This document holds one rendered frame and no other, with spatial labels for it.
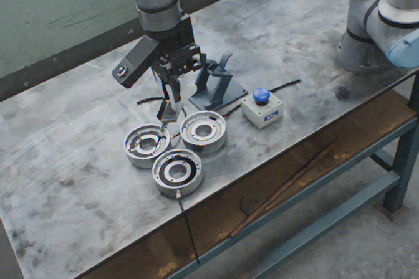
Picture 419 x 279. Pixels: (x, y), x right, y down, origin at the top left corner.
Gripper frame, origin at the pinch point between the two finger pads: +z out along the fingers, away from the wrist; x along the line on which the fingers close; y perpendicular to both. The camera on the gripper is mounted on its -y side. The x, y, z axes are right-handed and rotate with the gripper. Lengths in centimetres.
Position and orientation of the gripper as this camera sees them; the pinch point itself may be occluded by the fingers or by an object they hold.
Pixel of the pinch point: (171, 105)
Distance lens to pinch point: 101.3
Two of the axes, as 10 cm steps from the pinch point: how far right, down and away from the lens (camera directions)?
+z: 1.2, 6.8, 7.2
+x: -5.6, -5.6, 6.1
